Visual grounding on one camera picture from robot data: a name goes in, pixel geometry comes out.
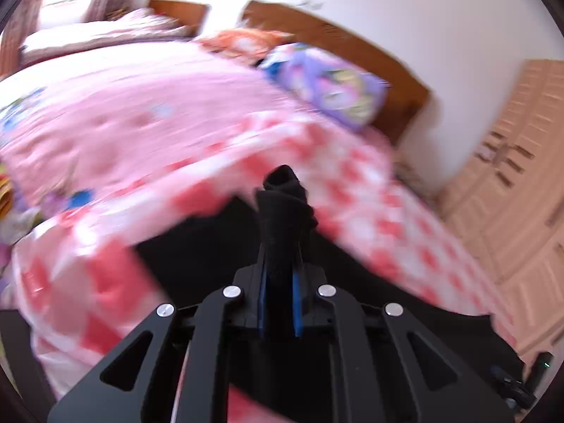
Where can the small wooden headboard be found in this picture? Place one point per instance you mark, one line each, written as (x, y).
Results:
(180, 11)

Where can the purple cartoon pillow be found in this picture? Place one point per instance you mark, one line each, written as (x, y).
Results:
(335, 83)

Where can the pink checked bed sheet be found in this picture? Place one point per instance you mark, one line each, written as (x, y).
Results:
(379, 194)

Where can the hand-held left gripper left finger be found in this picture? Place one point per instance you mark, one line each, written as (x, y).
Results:
(262, 304)

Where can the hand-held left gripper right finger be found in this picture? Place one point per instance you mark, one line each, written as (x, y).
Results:
(298, 304)

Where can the floral quilt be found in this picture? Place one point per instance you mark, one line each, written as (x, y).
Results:
(110, 31)

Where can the large wooden headboard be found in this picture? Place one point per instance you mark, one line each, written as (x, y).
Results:
(352, 39)

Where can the black pants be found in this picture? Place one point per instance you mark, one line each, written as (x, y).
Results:
(282, 216)

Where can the orange patterned pillow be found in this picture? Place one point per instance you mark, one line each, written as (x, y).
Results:
(242, 44)

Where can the beige wardrobe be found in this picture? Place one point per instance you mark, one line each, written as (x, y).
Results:
(520, 194)

